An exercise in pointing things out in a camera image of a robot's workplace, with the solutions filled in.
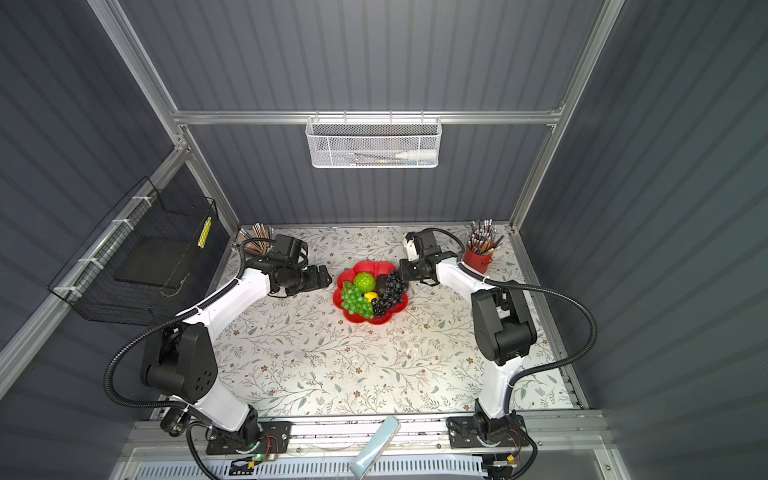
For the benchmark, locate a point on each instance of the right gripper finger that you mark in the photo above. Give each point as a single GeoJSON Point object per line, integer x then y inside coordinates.
{"type": "Point", "coordinates": [409, 273]}
{"type": "Point", "coordinates": [406, 265]}

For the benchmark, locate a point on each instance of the dark avocado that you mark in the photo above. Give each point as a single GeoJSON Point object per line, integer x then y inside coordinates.
{"type": "Point", "coordinates": [381, 285]}

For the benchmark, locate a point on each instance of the white mesh wall basket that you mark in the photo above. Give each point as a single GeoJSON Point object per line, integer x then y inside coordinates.
{"type": "Point", "coordinates": [370, 141]}

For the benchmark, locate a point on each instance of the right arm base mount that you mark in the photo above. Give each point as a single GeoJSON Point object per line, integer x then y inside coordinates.
{"type": "Point", "coordinates": [478, 432]}

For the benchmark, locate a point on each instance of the red pencil cup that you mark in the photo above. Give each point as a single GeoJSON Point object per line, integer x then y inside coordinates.
{"type": "Point", "coordinates": [478, 260]}

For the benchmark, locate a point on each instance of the white marker in basket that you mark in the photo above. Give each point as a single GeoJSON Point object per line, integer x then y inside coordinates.
{"type": "Point", "coordinates": [418, 156]}

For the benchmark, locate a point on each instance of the large black grape bunch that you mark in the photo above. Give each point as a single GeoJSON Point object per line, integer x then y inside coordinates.
{"type": "Point", "coordinates": [396, 291]}

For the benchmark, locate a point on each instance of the pencils in red cup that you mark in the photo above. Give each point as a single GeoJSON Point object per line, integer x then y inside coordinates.
{"type": "Point", "coordinates": [484, 237]}

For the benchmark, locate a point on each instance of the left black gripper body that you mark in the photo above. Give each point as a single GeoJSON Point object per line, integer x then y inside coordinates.
{"type": "Point", "coordinates": [296, 277]}

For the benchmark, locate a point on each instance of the green custard apple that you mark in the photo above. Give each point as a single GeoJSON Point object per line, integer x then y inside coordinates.
{"type": "Point", "coordinates": [365, 282]}

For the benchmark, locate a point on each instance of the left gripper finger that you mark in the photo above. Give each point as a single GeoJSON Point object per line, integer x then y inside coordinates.
{"type": "Point", "coordinates": [314, 274]}
{"type": "Point", "coordinates": [312, 284]}

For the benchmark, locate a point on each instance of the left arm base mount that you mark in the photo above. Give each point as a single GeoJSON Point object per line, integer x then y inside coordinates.
{"type": "Point", "coordinates": [271, 437]}

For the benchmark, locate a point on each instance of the green grape bunch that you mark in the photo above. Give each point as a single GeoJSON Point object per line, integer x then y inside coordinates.
{"type": "Point", "coordinates": [353, 301]}

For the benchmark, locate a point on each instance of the black wire wall basket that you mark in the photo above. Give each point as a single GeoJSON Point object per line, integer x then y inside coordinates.
{"type": "Point", "coordinates": [146, 266]}

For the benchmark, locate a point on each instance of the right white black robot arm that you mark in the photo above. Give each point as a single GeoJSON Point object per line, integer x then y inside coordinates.
{"type": "Point", "coordinates": [502, 321]}

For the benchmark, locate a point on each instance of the light blue flat tool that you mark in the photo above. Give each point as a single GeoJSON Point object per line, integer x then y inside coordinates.
{"type": "Point", "coordinates": [370, 453]}

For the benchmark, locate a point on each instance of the red flower fruit bowl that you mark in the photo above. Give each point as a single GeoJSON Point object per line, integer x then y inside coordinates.
{"type": "Point", "coordinates": [375, 268]}

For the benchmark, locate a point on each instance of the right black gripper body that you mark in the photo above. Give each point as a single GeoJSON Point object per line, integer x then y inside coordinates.
{"type": "Point", "coordinates": [411, 270]}

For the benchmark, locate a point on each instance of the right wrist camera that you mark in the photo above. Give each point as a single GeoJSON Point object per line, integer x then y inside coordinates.
{"type": "Point", "coordinates": [411, 252]}

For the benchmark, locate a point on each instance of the coloured pencils in pink cup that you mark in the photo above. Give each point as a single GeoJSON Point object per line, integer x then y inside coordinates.
{"type": "Point", "coordinates": [257, 230]}

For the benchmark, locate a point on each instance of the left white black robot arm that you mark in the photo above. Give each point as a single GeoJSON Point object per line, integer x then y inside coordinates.
{"type": "Point", "coordinates": [179, 361]}

